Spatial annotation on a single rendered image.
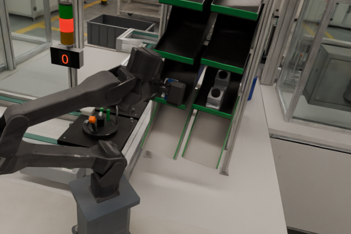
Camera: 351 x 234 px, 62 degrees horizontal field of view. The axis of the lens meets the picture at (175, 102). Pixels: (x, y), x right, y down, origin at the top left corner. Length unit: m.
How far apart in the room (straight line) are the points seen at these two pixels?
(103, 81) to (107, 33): 2.49
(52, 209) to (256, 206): 0.71
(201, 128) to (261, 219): 0.38
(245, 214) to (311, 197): 0.91
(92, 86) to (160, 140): 0.51
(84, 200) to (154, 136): 0.39
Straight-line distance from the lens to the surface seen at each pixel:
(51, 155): 0.68
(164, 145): 1.07
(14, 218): 1.09
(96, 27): 3.14
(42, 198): 1.12
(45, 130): 1.33
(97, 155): 0.72
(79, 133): 1.20
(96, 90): 0.61
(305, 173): 1.86
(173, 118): 1.09
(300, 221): 2.13
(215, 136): 1.08
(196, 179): 1.19
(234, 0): 0.92
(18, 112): 0.61
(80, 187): 0.85
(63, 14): 1.20
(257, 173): 1.31
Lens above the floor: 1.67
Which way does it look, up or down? 29 degrees down
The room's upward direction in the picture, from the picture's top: 9 degrees clockwise
